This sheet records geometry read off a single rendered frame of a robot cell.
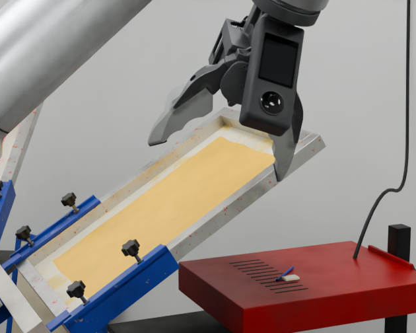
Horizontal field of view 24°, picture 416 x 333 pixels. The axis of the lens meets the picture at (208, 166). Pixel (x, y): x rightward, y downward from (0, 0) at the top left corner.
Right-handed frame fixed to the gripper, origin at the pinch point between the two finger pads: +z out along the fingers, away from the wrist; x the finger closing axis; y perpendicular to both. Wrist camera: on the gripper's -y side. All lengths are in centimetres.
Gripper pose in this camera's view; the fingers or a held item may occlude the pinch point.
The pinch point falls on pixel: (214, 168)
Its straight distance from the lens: 102.4
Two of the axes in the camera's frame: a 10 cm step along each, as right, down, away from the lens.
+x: -9.3, -2.6, -2.7
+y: -0.8, -5.7, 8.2
